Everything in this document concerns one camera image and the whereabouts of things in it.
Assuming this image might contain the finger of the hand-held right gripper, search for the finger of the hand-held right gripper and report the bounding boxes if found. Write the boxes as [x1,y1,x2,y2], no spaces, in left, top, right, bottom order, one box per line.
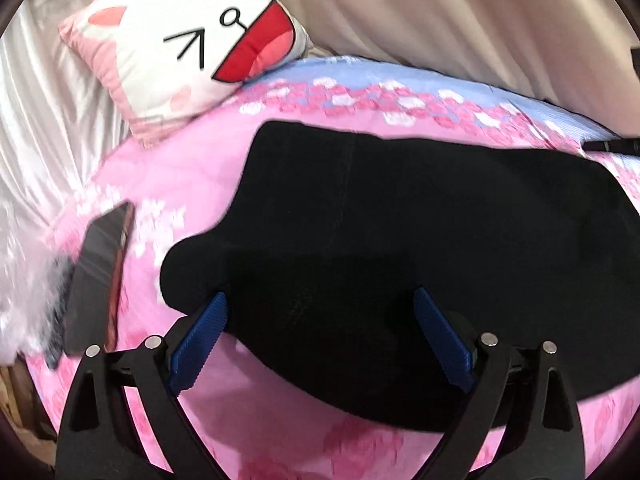
[582,138,640,156]

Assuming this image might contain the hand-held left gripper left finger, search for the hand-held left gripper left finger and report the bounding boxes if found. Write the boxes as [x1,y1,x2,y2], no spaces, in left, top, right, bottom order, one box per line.
[54,291,231,480]

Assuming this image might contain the black pants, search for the black pants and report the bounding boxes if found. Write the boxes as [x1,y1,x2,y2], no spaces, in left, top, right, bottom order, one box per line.
[160,120,636,433]

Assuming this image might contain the wooden furniture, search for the wooden furniture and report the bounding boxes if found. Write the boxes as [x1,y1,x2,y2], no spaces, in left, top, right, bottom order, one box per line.
[0,360,58,461]

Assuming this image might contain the cat face pillow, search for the cat face pillow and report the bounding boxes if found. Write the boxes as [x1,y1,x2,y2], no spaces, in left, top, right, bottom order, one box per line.
[58,0,313,148]

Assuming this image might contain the dark grey flat object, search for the dark grey flat object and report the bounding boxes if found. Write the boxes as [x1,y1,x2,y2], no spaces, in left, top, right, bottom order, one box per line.
[44,255,77,372]

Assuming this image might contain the beige curtain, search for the beige curtain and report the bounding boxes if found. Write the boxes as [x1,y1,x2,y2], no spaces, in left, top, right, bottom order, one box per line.
[245,0,640,136]

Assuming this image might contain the white satin curtain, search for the white satin curtain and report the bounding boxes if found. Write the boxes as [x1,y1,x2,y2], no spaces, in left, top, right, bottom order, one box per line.
[0,0,146,361]

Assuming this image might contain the pink floral bedsheet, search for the pink floral bedsheet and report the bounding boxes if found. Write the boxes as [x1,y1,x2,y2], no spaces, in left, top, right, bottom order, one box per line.
[25,55,640,480]

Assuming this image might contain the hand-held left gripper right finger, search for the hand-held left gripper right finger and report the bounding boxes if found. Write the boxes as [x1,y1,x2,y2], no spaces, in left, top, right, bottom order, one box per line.
[412,287,587,480]

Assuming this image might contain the dark smartphone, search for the dark smartphone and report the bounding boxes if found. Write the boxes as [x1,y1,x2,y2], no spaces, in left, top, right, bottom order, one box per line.
[65,201,137,357]

